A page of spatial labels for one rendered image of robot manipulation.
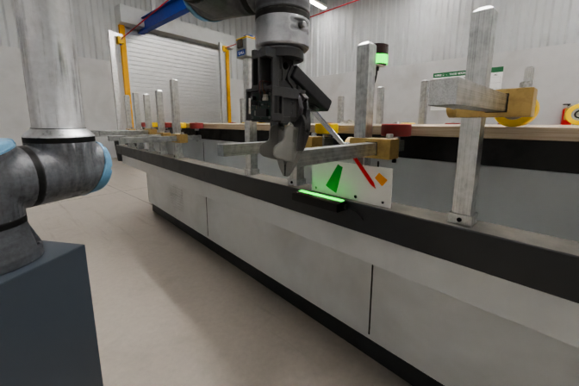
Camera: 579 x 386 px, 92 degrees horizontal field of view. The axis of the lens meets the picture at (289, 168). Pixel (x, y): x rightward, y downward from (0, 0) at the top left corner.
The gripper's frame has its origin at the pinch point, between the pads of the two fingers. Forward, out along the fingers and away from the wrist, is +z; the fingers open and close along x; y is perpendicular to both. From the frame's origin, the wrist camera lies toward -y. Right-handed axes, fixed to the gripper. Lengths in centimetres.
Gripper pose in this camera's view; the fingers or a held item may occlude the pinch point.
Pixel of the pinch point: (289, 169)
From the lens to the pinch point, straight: 51.1
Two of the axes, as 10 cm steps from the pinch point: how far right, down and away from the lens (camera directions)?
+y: -7.3, 0.9, -6.8
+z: -0.2, 9.9, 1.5
